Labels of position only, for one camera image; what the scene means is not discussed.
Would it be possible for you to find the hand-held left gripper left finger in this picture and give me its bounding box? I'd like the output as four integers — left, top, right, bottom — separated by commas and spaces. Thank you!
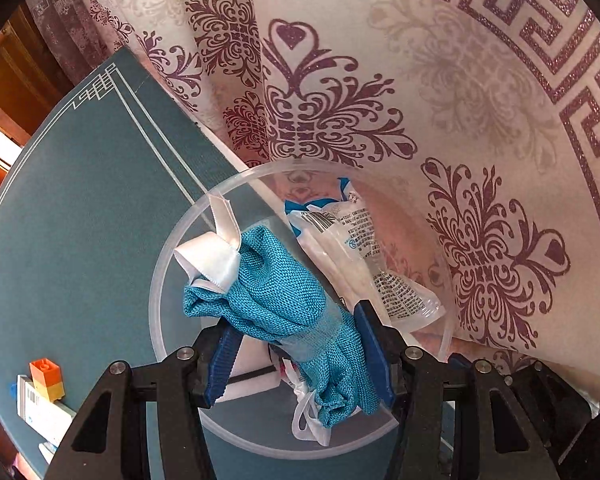
42, 322, 246, 480

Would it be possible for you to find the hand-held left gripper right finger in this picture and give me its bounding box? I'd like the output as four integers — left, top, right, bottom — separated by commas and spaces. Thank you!
352, 300, 561, 480

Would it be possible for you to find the clear round plastic container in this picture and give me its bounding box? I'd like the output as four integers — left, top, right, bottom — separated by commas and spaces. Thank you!
149, 159, 456, 461

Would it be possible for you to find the blue knit pouch white ribbon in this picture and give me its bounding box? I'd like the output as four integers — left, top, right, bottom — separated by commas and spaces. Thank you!
172, 192, 381, 448

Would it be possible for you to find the orange and yellow toy block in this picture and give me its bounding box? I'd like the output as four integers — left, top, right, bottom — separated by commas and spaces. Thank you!
29, 358, 67, 403

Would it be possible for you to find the white printed plastic packet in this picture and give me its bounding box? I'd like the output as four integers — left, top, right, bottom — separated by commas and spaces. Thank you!
285, 177, 443, 333

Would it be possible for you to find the white barcode box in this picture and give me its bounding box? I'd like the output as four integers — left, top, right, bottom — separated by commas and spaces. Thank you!
16, 374, 78, 448

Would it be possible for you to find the teal table mat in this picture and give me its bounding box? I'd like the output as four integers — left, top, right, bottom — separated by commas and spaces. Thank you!
0, 47, 261, 480

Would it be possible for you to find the white curtain purple pattern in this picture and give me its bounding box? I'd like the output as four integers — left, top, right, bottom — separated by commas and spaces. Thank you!
27, 0, 600, 411

